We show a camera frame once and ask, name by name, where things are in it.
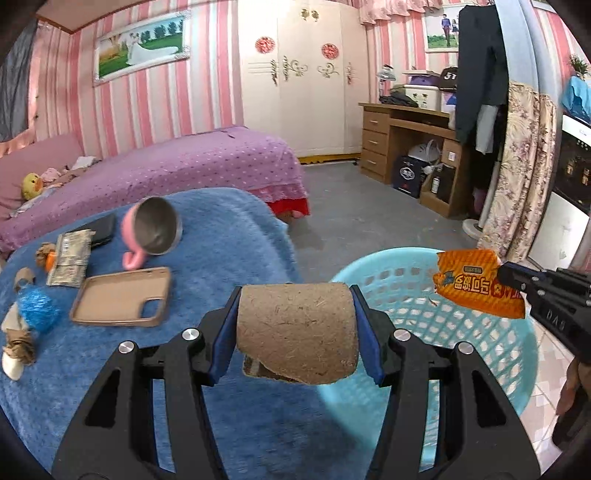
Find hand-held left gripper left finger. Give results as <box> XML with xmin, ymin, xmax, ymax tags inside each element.
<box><xmin>51</xmin><ymin>285</ymin><xmax>243</xmax><ymax>480</ymax></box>

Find desk lamp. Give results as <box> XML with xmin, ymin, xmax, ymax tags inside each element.
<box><xmin>376</xmin><ymin>65</ymin><xmax>397</xmax><ymax>102</ymax></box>

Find white cabinet appliance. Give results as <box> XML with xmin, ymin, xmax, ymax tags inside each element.
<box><xmin>526</xmin><ymin>115</ymin><xmax>591</xmax><ymax>271</ymax></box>

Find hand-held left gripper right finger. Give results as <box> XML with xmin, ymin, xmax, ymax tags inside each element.
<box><xmin>349</xmin><ymin>285</ymin><xmax>541</xmax><ymax>480</ymax></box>

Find wall poster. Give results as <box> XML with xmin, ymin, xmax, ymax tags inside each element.
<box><xmin>424</xmin><ymin>6</ymin><xmax>467</xmax><ymax>52</ymax></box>

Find bed with purple cover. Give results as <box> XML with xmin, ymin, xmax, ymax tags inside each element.
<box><xmin>0</xmin><ymin>126</ymin><xmax>311</xmax><ymax>259</ymax></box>

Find white standing fan base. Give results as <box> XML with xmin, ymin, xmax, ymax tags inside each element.
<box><xmin>463</xmin><ymin>161</ymin><xmax>502</xmax><ymax>241</ymax></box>

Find grey wall cloth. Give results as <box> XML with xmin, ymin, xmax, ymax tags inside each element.
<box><xmin>0</xmin><ymin>18</ymin><xmax>38</xmax><ymax>144</ymax></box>

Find framed wall picture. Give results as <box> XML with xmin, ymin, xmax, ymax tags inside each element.
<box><xmin>92</xmin><ymin>10</ymin><xmax>191</xmax><ymax>88</ymax></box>

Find person's right hand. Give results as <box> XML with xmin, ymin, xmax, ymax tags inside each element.
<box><xmin>556</xmin><ymin>357</ymin><xmax>583</xmax><ymax>415</ymax></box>

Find yellow duck plush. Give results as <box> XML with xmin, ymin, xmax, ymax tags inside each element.
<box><xmin>22</xmin><ymin>173</ymin><xmax>44</xmax><ymax>201</ymax></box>

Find blue mesh scrubber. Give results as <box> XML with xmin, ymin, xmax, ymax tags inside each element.
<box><xmin>17</xmin><ymin>284</ymin><xmax>62</xmax><ymax>333</ymax></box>

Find brown phone case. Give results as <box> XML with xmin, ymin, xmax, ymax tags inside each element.
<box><xmin>69</xmin><ymin>267</ymin><xmax>172</xmax><ymax>328</ymax></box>

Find blue cloth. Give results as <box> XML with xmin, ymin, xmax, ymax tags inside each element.
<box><xmin>561</xmin><ymin>76</ymin><xmax>591</xmax><ymax>125</ymax></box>

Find blue fleece blanket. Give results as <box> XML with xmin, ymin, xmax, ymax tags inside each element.
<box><xmin>0</xmin><ymin>187</ymin><xmax>365</xmax><ymax>480</ymax></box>

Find silver foil packet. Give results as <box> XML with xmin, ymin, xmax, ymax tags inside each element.
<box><xmin>46</xmin><ymin>229</ymin><xmax>96</xmax><ymax>289</ymax></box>

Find black phone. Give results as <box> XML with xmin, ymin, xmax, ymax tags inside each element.
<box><xmin>69</xmin><ymin>213</ymin><xmax>117</xmax><ymax>250</ymax></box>

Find brown paper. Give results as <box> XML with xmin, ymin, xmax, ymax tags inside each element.
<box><xmin>6</xmin><ymin>337</ymin><xmax>37</xmax><ymax>366</ymax></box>

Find purple box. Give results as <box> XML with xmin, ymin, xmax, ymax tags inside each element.
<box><xmin>406</xmin><ymin>69</ymin><xmax>441</xmax><ymax>88</ymax></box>

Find cream wardrobe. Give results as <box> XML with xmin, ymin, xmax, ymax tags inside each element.
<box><xmin>239</xmin><ymin>0</ymin><xmax>370</xmax><ymax>160</ymax></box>

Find white storage box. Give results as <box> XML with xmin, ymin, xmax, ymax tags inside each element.
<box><xmin>404</xmin><ymin>85</ymin><xmax>446</xmax><ymax>112</ymax></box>

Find brown fibre coaster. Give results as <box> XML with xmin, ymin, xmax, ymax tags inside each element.
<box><xmin>236</xmin><ymin>282</ymin><xmax>361</xmax><ymax>386</ymax></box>

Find pink curtain valance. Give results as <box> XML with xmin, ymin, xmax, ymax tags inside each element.
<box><xmin>359</xmin><ymin>0</ymin><xmax>444</xmax><ymax>26</ymax></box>

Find floral curtain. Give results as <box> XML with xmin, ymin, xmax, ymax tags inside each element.
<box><xmin>478</xmin><ymin>80</ymin><xmax>558</xmax><ymax>264</ymax></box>

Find pile of small clothes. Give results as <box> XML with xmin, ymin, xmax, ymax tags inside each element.
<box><xmin>39</xmin><ymin>157</ymin><xmax>102</xmax><ymax>188</ymax></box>

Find dark hanging jacket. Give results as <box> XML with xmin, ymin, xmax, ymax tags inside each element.
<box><xmin>455</xmin><ymin>4</ymin><xmax>509</xmax><ymax>144</ymax></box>

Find dark blue paper bag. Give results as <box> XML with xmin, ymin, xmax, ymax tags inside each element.
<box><xmin>392</xmin><ymin>156</ymin><xmax>428</xmax><ymax>199</ymax></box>

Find small white fan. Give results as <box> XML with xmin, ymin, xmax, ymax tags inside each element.
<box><xmin>409</xmin><ymin>140</ymin><xmax>441</xmax><ymax>164</ymax></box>

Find orange snack wrapper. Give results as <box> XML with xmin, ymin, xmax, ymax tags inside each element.
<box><xmin>431</xmin><ymin>248</ymin><xmax>527</xmax><ymax>319</ymax></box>

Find light blue plastic basket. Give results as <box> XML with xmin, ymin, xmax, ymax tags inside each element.
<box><xmin>316</xmin><ymin>248</ymin><xmax>539</xmax><ymax>467</ymax></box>

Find wooden desk with drawers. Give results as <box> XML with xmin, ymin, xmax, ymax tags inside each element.
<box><xmin>359</xmin><ymin>102</ymin><xmax>472</xmax><ymax>219</ymax></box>

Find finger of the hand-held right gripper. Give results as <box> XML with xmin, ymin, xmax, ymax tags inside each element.
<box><xmin>496</xmin><ymin>261</ymin><xmax>561</xmax><ymax>296</ymax></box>

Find light grey hanging garment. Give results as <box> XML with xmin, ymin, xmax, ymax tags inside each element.
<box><xmin>473</xmin><ymin>105</ymin><xmax>499</xmax><ymax>155</ymax></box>

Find white paper scrap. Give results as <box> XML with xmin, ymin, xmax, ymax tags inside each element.
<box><xmin>1</xmin><ymin>353</ymin><xmax>25</xmax><ymax>381</ymax></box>

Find pink cup with metal inside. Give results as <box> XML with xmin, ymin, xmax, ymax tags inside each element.
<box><xmin>121</xmin><ymin>196</ymin><xmax>183</xmax><ymax>271</ymax></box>

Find dark clothes on desk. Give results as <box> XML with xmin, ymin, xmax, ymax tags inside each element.
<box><xmin>379</xmin><ymin>90</ymin><xmax>419</xmax><ymax>108</ymax></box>

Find small cardboard tube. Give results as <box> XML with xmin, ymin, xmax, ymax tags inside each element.
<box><xmin>13</xmin><ymin>268</ymin><xmax>38</xmax><ymax>294</ymax></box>

